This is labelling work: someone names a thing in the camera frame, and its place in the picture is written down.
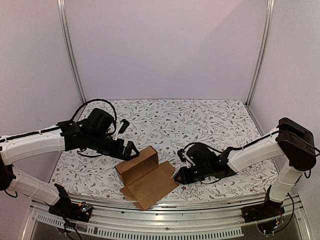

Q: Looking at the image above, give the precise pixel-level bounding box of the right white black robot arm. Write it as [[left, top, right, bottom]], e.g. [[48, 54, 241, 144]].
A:
[[174, 117, 320, 218]]

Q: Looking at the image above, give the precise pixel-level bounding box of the brown cardboard box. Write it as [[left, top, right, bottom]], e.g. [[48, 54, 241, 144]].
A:
[[115, 146, 180, 211]]

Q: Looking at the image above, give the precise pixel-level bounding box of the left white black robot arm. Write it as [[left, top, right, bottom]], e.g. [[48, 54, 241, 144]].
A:
[[0, 108, 140, 217]]

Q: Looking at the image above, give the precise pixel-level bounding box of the aluminium front rail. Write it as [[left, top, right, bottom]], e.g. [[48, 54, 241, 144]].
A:
[[22, 193, 313, 240]]

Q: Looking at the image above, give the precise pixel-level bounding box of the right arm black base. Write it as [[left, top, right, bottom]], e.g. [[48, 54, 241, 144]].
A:
[[241, 186, 285, 223]]

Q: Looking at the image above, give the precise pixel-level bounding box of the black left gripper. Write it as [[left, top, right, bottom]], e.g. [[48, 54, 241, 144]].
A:
[[86, 132, 140, 161]]

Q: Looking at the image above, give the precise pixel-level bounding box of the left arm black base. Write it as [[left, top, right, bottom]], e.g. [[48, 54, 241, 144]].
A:
[[48, 183, 93, 223]]

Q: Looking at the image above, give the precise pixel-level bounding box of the aluminium frame post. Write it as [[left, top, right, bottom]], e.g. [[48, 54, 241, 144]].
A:
[[245, 0, 275, 108], [56, 0, 87, 104]]

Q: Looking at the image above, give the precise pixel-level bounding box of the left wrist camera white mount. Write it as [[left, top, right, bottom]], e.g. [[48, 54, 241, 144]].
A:
[[111, 119, 130, 141]]

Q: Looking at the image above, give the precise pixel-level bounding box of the left aluminium frame post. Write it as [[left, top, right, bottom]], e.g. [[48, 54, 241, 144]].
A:
[[56, 0, 87, 104]]

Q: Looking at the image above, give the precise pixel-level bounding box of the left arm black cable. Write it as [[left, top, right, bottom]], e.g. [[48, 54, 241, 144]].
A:
[[0, 98, 118, 143]]

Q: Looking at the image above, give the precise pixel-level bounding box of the right aluminium frame post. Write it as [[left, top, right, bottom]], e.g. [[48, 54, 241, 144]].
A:
[[245, 0, 275, 108]]

